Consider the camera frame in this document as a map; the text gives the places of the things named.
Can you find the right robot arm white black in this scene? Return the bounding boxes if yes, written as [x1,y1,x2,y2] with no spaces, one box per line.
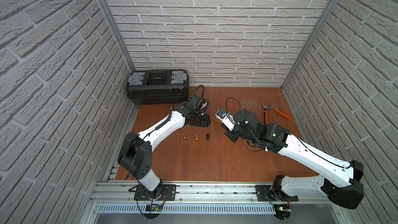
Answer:
[216,109,364,209]

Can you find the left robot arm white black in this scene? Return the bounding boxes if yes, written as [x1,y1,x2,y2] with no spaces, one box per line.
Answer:
[117,85,210,200]

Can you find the black plastic toolbox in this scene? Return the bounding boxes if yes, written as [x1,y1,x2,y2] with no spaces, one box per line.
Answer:
[126,69,189,105]

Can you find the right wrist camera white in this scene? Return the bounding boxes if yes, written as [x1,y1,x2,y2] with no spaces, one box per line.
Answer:
[216,108,235,131]

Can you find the orange handled pliers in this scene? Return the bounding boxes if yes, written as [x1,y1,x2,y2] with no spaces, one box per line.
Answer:
[262,104,291,124]

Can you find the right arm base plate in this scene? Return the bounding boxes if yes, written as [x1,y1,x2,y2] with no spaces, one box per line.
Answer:
[255,185,299,202]

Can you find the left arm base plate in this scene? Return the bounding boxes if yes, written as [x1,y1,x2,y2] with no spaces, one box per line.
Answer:
[133,184,177,201]

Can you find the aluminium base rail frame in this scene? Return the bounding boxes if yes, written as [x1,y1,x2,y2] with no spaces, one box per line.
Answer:
[77,166,354,224]

